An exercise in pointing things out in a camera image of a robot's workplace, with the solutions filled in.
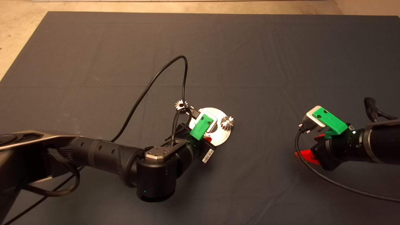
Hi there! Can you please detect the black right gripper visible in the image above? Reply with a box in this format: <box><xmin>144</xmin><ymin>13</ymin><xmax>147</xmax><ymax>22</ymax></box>
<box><xmin>295</xmin><ymin>129</ymin><xmax>357</xmax><ymax>171</ymax></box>

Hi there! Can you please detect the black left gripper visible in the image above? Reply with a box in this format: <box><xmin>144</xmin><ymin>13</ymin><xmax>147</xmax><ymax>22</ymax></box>
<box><xmin>187</xmin><ymin>137</ymin><xmax>217</xmax><ymax>164</ymax></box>

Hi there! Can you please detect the round metal carrier plate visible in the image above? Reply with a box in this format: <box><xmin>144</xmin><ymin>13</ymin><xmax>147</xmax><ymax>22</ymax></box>
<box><xmin>188</xmin><ymin>107</ymin><xmax>232</xmax><ymax>147</ymax></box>

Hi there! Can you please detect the dark grey table cloth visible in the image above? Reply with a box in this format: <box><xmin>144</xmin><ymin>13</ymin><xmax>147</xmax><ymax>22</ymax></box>
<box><xmin>0</xmin><ymin>11</ymin><xmax>400</xmax><ymax>225</ymax></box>

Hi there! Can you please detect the bright green camera mount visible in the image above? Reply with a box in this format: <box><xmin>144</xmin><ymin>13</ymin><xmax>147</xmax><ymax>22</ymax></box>
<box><xmin>189</xmin><ymin>113</ymin><xmax>214</xmax><ymax>140</ymax></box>
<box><xmin>312</xmin><ymin>106</ymin><xmax>348</xmax><ymax>140</ymax></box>

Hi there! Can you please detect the small silver camera box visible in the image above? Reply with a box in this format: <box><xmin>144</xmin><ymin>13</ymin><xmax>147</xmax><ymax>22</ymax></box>
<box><xmin>200</xmin><ymin>109</ymin><xmax>218</xmax><ymax>132</ymax></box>
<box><xmin>298</xmin><ymin>105</ymin><xmax>326</xmax><ymax>134</ymax></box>

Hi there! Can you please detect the black braided cable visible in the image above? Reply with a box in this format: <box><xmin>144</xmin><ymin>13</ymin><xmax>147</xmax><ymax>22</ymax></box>
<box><xmin>364</xmin><ymin>97</ymin><xmax>398</xmax><ymax>123</ymax></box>
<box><xmin>169</xmin><ymin>108</ymin><xmax>193</xmax><ymax>147</ymax></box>

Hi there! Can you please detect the black camera cable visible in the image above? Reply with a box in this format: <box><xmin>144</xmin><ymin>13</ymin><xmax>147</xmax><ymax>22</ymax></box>
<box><xmin>0</xmin><ymin>55</ymin><xmax>200</xmax><ymax>225</ymax></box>
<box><xmin>294</xmin><ymin>129</ymin><xmax>400</xmax><ymax>203</ymax></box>

